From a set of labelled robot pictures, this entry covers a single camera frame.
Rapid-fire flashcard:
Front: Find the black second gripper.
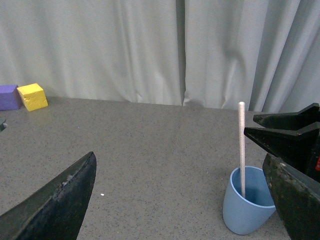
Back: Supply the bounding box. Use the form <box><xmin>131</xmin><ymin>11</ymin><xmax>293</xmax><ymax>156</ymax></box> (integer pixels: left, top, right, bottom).
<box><xmin>244</xmin><ymin>103</ymin><xmax>320</xmax><ymax>240</ymax></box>

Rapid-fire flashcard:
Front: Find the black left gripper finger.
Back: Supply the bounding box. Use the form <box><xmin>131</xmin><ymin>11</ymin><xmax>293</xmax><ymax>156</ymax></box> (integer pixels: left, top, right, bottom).
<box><xmin>0</xmin><ymin>152</ymin><xmax>97</xmax><ymax>240</ymax></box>

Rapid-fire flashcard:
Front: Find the white chopstick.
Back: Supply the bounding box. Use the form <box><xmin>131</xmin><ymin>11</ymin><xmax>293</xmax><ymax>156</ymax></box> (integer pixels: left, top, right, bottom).
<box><xmin>238</xmin><ymin>101</ymin><xmax>246</xmax><ymax>198</ymax></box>

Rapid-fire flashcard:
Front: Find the blue plastic cup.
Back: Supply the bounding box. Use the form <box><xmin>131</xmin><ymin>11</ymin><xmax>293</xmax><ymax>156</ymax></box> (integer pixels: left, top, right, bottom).
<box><xmin>222</xmin><ymin>166</ymin><xmax>276</xmax><ymax>235</ymax></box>

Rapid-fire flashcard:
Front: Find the dark object at left edge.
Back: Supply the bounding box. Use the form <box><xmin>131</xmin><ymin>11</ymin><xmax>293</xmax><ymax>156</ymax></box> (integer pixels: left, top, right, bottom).
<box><xmin>0</xmin><ymin>118</ymin><xmax>7</xmax><ymax>132</ymax></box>

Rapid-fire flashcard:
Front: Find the yellow foam cube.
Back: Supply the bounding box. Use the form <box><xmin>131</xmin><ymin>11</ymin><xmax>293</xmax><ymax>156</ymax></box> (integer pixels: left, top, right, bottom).
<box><xmin>17</xmin><ymin>83</ymin><xmax>48</xmax><ymax>112</ymax></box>

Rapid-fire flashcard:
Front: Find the purple foam cube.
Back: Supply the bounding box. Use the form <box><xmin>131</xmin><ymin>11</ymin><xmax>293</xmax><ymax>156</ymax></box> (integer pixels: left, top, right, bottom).
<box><xmin>0</xmin><ymin>85</ymin><xmax>22</xmax><ymax>111</ymax></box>

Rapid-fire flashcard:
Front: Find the grey curtain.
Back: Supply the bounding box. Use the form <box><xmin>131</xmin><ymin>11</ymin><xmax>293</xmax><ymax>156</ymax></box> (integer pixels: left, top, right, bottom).
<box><xmin>0</xmin><ymin>0</ymin><xmax>320</xmax><ymax>113</ymax></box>

